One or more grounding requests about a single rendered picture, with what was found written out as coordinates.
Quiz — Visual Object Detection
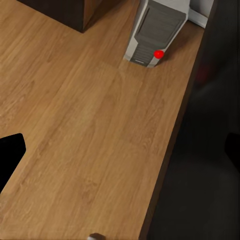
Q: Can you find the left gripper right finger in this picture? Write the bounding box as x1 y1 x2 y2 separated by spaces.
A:
224 133 240 173

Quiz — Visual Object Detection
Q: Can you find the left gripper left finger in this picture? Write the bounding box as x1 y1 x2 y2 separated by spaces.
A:
0 133 26 193

